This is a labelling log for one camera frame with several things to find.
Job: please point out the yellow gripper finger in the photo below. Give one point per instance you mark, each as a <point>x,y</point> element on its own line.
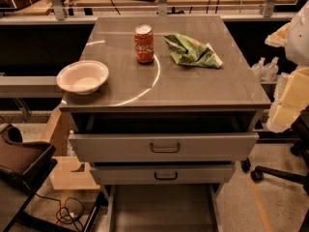
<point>278,38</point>
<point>291,96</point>

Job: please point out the red coke can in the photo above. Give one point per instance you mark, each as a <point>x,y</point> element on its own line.
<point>144,43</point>

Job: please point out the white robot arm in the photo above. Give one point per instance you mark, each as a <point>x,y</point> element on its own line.
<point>297,41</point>

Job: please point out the top grey drawer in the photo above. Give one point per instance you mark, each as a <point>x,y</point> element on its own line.
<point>163,147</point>

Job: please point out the grey drawer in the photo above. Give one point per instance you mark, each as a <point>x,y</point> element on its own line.
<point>163,208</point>
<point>163,147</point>
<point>163,174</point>

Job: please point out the grey drawer cabinet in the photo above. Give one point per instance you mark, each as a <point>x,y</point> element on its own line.
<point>163,97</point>

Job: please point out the middle grey drawer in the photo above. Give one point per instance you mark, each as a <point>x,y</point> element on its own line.
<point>163,174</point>

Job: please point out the bottom grey drawer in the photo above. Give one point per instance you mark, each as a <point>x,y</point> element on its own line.
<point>163,208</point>

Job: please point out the clear sanitizer bottle right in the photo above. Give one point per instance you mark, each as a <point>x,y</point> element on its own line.
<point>270,70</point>

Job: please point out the clear sanitizer bottle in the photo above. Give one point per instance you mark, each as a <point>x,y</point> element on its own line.
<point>270,70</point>
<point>258,68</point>

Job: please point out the clear sanitizer bottle left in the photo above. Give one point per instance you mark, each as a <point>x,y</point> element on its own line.
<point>258,68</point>

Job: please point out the green chip bag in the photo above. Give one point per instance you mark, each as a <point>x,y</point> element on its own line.
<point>186,51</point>

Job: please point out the white bowl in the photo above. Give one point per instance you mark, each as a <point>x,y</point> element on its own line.
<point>82,77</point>

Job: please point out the wooden box on floor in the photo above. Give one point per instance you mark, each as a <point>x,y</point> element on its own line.
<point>69,172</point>

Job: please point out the dark chair at left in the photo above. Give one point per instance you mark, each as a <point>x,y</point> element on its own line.
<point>23,167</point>

